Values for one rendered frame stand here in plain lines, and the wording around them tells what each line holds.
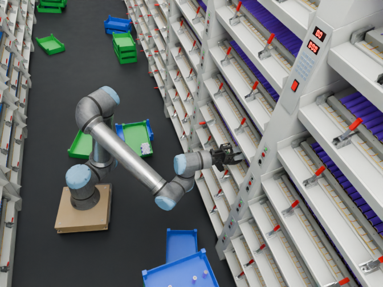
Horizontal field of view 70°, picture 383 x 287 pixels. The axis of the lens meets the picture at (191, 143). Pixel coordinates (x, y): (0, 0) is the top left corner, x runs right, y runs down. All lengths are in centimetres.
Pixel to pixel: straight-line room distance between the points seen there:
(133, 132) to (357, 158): 191
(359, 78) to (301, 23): 25
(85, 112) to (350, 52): 105
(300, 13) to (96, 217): 160
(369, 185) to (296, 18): 49
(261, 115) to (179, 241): 116
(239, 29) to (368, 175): 75
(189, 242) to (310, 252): 106
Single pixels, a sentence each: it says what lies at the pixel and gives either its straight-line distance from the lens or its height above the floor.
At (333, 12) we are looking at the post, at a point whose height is 159.
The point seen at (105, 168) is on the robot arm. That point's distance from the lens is 185.
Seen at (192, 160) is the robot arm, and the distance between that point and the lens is 126.
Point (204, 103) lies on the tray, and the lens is 170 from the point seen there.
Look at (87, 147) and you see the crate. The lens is 248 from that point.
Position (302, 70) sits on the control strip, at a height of 142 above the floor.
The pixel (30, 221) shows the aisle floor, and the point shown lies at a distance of 221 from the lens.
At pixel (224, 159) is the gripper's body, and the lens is 132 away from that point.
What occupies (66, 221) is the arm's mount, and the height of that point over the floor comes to 14.
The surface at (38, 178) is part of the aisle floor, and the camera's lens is 239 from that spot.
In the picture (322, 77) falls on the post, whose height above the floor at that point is 143.
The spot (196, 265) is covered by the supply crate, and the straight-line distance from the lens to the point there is 143.
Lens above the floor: 183
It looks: 48 degrees down
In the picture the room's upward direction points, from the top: 9 degrees clockwise
